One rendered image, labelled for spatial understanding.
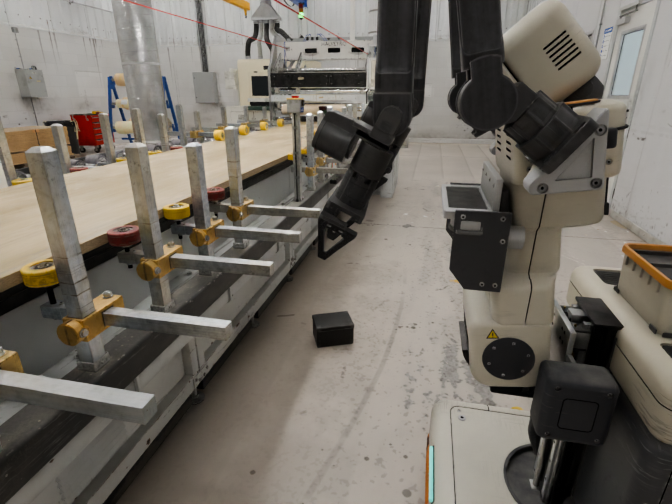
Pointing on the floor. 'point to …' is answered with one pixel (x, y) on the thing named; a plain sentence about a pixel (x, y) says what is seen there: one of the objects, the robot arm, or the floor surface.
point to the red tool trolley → (91, 130)
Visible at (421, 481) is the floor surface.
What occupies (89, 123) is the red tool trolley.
